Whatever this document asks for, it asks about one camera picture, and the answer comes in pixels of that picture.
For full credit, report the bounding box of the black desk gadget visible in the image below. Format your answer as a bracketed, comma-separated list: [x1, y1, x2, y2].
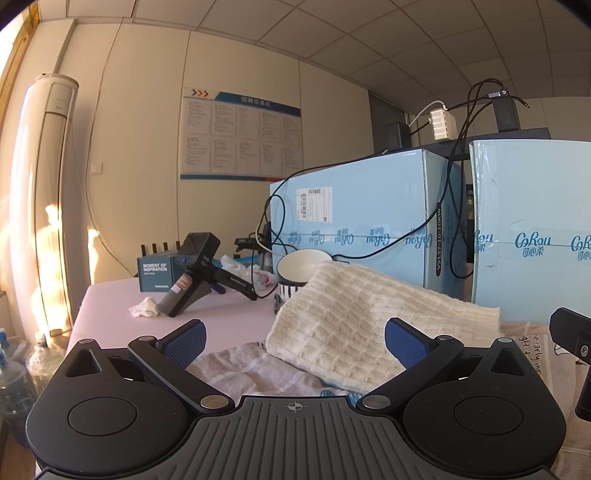
[233, 222, 274, 271]

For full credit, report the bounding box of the white standing air conditioner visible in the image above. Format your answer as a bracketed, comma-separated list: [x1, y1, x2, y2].
[9, 74, 80, 337]

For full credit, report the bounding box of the dark teal small box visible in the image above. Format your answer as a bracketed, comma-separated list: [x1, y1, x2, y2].
[137, 255, 185, 292]

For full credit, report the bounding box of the light blue cardboard box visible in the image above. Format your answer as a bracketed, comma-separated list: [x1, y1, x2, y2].
[468, 138, 591, 324]

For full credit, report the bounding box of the black router with antennas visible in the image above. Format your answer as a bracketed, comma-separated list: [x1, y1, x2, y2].
[140, 241, 182, 257]

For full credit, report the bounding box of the white plastic bag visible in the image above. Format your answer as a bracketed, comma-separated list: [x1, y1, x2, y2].
[221, 255, 280, 296]

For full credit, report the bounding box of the dark door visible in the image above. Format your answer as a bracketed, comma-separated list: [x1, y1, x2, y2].
[368, 89, 409, 155]

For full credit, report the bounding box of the clear water jug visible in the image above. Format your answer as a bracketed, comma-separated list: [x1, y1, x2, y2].
[0, 348, 37, 446]
[25, 332, 66, 395]

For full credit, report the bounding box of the idle black gripper device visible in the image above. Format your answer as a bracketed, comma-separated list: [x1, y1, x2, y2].
[159, 232, 259, 319]

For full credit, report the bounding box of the dark shelf board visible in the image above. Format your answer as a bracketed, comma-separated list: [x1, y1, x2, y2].
[374, 127, 552, 162]

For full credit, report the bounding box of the black power adapter with cable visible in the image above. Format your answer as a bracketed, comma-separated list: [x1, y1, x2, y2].
[493, 90, 521, 131]

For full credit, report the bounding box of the wall notice poster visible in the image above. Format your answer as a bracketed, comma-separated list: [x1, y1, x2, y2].
[180, 87, 302, 181]

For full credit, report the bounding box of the white power strip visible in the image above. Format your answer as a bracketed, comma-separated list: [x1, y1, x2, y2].
[429, 108, 458, 140]

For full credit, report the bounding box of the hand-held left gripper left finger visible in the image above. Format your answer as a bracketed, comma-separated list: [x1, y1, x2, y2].
[60, 320, 236, 415]

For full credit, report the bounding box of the light blue box with label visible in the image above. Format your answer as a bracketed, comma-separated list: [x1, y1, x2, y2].
[269, 148, 467, 301]

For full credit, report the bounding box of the crumpled white tissue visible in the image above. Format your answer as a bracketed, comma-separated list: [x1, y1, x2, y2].
[128, 296, 161, 319]

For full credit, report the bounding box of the black cable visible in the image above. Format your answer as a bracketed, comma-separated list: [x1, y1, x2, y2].
[256, 78, 532, 301]

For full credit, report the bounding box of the white bowl with black stripes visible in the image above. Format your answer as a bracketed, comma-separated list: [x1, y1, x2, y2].
[276, 249, 345, 305]

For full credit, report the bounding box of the white cable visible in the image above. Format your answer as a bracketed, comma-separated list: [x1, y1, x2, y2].
[409, 102, 446, 134]

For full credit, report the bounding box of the white knitted towel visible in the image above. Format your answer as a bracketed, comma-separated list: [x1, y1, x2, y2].
[265, 261, 502, 394]

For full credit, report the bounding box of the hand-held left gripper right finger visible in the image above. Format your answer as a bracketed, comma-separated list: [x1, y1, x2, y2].
[359, 318, 531, 414]

